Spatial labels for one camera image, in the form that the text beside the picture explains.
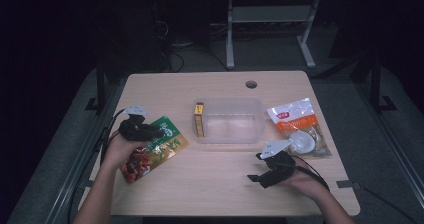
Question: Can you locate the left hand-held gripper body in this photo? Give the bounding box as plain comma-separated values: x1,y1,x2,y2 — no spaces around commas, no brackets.
118,105,155,142

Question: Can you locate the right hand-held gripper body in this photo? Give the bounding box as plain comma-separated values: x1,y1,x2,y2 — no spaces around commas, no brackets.
258,139,296,189

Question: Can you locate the green and gold snack packet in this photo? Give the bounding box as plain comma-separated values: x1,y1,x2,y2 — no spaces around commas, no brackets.
119,115,190,184

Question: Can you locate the clear plastic container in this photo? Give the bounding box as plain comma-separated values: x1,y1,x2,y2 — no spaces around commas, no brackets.
192,97,266,145

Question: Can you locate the white and orange snack packet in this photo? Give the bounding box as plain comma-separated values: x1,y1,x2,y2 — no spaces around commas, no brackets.
266,97,333,158

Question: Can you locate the person's left hand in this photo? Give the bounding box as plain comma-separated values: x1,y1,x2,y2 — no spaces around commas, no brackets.
103,132,148,172

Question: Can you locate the person's right hand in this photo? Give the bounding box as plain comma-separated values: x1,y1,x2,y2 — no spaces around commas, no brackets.
283,158,330,201

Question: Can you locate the black metal stand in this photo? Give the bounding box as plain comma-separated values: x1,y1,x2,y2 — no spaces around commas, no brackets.
84,55,108,114
369,52,398,114

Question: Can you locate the white metal stand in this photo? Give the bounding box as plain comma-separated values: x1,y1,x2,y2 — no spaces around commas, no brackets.
225,0,323,70

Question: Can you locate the left hand-held gripper cable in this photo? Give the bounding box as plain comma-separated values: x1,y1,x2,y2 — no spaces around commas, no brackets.
99,108,128,167

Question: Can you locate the hand-held gripper cable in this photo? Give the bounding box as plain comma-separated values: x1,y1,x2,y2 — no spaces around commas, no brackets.
99,108,128,167
293,154,331,192

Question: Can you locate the right hand-held gripper cable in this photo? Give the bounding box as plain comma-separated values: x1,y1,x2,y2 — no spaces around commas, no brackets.
293,154,331,192

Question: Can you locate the tangle of black floor cables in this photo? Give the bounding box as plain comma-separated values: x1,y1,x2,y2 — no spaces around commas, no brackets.
154,19,231,74

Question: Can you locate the black floor cable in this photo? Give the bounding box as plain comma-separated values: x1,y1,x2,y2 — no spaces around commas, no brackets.
360,186,418,224

